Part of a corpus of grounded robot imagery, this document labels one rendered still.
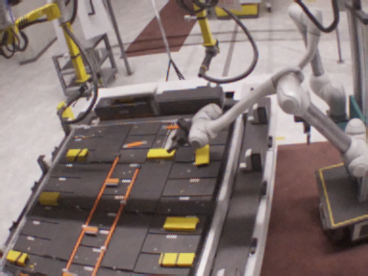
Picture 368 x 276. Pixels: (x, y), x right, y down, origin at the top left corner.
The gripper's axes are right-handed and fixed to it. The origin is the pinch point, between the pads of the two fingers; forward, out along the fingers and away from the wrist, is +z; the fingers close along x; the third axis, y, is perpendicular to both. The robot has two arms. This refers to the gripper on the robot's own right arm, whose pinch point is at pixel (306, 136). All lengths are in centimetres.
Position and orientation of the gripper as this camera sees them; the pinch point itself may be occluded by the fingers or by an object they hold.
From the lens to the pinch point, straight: 288.1
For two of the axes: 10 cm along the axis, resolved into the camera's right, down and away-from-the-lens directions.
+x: 0.5, -5.7, 8.2
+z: 2.4, 8.0, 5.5
